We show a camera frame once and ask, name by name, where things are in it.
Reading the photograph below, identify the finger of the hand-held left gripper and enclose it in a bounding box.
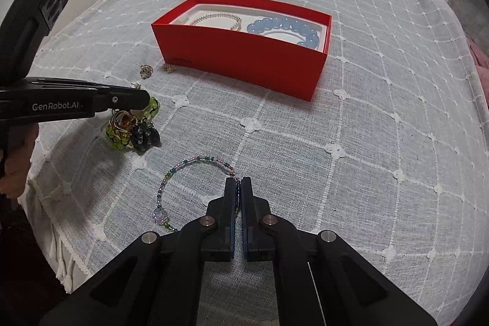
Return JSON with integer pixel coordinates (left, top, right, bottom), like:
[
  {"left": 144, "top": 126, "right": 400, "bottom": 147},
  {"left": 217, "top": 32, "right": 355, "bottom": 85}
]
[{"left": 95, "top": 84, "right": 151, "bottom": 113}]

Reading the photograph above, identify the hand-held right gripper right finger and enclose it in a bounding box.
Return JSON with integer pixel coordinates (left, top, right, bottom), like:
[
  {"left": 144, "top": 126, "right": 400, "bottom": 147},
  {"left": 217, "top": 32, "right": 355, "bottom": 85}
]
[{"left": 241, "top": 176, "right": 438, "bottom": 326}]

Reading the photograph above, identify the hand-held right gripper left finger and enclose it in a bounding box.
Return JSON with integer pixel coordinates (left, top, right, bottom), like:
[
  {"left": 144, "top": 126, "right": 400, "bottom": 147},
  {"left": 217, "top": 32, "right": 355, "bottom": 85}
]
[{"left": 38, "top": 177, "right": 239, "bottom": 326}]

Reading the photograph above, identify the gold ring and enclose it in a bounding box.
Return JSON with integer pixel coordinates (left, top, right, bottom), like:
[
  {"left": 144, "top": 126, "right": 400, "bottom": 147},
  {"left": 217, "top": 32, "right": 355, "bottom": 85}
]
[{"left": 111, "top": 110, "right": 135, "bottom": 132}]

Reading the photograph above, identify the green bead bracelet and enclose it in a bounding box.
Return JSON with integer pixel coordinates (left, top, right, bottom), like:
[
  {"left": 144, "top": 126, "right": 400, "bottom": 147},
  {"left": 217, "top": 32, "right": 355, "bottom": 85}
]
[{"left": 106, "top": 97, "right": 161, "bottom": 151}]

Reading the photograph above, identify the black bead hair clip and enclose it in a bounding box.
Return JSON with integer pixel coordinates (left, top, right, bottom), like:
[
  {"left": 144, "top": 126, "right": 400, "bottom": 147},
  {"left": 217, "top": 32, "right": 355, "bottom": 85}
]
[{"left": 128, "top": 123, "right": 162, "bottom": 152}]

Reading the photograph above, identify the multicoloured seed bead bracelet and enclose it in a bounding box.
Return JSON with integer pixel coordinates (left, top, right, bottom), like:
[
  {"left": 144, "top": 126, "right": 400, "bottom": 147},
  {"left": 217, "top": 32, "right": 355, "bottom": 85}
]
[{"left": 153, "top": 154, "right": 242, "bottom": 233}]

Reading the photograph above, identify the red jewelry box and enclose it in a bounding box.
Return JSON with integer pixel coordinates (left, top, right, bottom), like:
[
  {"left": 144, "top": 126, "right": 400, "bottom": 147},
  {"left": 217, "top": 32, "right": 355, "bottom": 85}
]
[{"left": 151, "top": 0, "right": 332, "bottom": 103}]

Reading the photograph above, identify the person's left hand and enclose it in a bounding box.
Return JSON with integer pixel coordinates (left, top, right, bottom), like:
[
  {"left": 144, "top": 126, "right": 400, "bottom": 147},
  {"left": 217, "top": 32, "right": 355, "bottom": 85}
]
[{"left": 0, "top": 129, "right": 39, "bottom": 199}]

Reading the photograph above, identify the grey checked blanket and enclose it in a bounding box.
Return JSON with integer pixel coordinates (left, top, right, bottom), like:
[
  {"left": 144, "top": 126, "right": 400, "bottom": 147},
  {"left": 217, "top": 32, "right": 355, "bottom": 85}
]
[{"left": 17, "top": 0, "right": 489, "bottom": 326}]

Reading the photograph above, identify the pink bedding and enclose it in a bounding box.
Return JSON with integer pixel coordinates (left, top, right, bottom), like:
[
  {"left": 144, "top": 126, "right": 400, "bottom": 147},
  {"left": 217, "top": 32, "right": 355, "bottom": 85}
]
[{"left": 468, "top": 39, "right": 489, "bottom": 69}]

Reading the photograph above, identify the grey pillow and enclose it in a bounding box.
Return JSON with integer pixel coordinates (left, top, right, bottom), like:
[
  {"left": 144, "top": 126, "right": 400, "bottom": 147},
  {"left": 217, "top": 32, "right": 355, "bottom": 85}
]
[{"left": 447, "top": 0, "right": 489, "bottom": 46}]

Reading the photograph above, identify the clear bead bracelet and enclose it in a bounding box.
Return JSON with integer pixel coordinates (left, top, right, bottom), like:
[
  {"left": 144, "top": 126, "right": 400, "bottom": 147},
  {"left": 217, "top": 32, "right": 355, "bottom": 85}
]
[{"left": 190, "top": 13, "right": 244, "bottom": 32}]

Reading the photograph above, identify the blue bead bracelet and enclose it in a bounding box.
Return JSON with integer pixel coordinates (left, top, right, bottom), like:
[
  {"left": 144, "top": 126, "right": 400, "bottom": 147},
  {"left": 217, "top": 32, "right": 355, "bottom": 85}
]
[{"left": 246, "top": 16, "right": 321, "bottom": 49}]

